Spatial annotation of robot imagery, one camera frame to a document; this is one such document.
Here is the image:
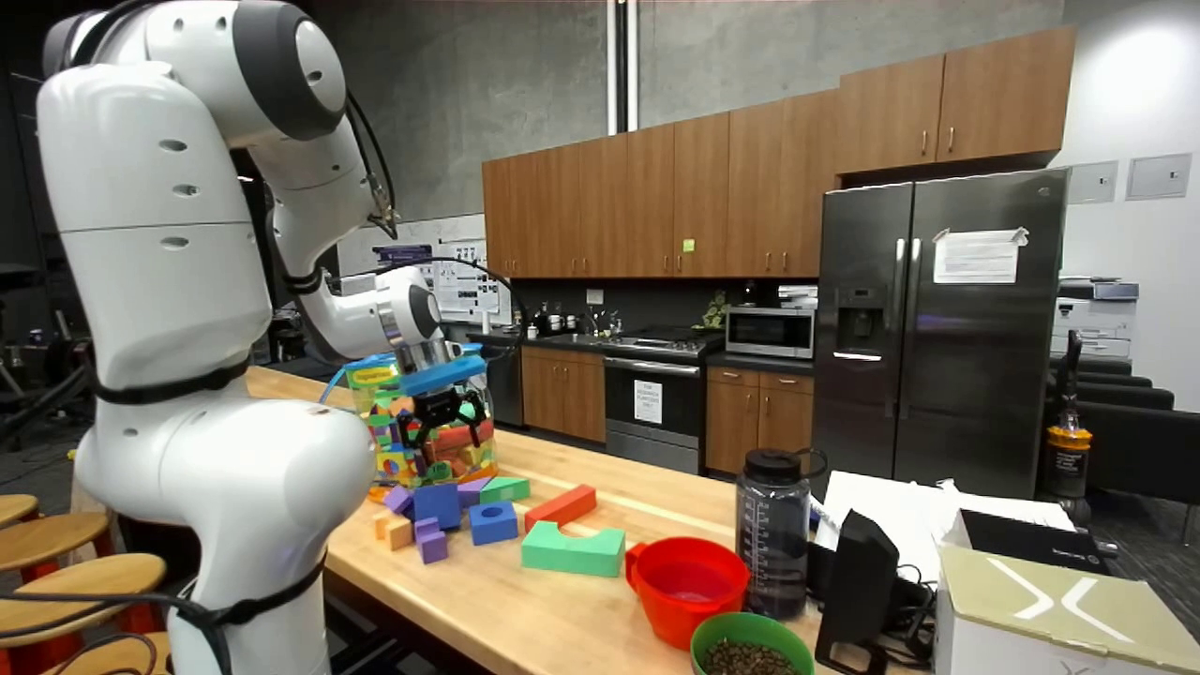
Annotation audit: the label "black device on table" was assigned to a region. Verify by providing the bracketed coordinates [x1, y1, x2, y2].
[817, 510, 896, 675]

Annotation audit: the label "red plastic measuring cup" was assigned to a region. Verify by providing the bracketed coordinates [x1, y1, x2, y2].
[627, 538, 750, 650]

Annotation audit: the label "dark water bottle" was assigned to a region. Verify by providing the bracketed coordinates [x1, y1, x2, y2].
[735, 451, 809, 619]

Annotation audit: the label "silver microwave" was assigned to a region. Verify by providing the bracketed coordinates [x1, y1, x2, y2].
[724, 309, 812, 360]

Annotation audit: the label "black oven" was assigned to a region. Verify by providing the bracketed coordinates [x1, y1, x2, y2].
[604, 355, 706, 474]

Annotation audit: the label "green foam arch block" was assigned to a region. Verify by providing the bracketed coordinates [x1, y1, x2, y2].
[522, 523, 627, 576]

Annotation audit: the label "black refrigerator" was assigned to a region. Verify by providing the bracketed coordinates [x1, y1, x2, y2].
[812, 169, 1070, 496]

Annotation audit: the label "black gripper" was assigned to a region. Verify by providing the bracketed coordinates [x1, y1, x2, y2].
[397, 390, 482, 443]

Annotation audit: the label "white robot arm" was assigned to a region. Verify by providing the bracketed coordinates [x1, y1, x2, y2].
[36, 0, 437, 675]

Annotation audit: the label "small purple foam cube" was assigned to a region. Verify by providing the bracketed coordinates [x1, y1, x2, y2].
[415, 534, 451, 563]

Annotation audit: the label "white papers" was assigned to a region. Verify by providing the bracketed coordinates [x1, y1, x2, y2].
[812, 469, 1074, 580]

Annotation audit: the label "orange foam rectangular block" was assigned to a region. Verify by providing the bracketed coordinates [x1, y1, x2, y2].
[525, 484, 596, 524]

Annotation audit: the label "cardboard box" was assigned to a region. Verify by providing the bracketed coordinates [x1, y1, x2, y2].
[932, 549, 1200, 675]

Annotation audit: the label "wooden stool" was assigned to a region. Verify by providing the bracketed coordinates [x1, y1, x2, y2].
[0, 496, 166, 675]

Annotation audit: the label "clear plastic bag of blocks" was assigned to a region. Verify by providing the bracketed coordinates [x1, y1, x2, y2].
[325, 345, 496, 489]

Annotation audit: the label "blue foam cube with hole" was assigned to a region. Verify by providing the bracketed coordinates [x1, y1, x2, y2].
[472, 503, 522, 544]

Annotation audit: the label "brown upper cabinets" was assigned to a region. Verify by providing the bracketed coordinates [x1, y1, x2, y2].
[482, 29, 1075, 280]

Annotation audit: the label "green bowl with grains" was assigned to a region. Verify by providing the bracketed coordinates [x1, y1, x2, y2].
[690, 613, 812, 675]

